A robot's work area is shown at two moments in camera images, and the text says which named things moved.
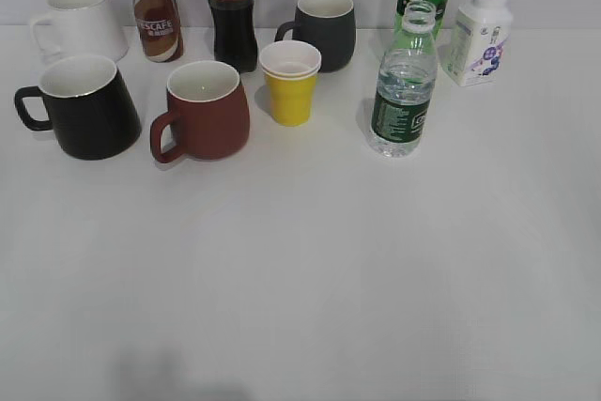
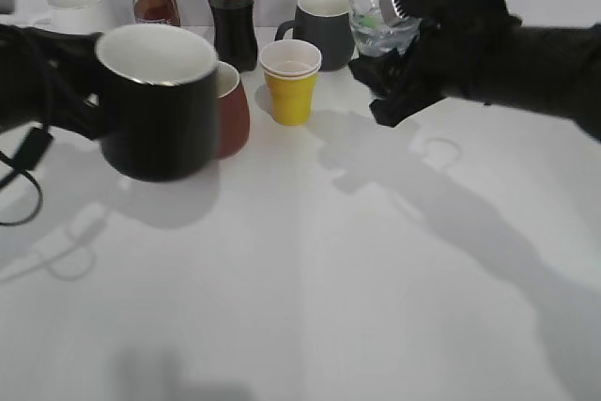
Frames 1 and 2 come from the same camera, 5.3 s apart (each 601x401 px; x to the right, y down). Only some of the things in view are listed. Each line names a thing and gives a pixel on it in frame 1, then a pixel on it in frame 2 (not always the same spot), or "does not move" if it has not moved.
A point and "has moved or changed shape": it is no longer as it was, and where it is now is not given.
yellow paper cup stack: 291,69 does not move
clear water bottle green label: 406,84 has moved or changed shape
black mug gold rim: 92,111 has moved or changed shape
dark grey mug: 325,19 does not move
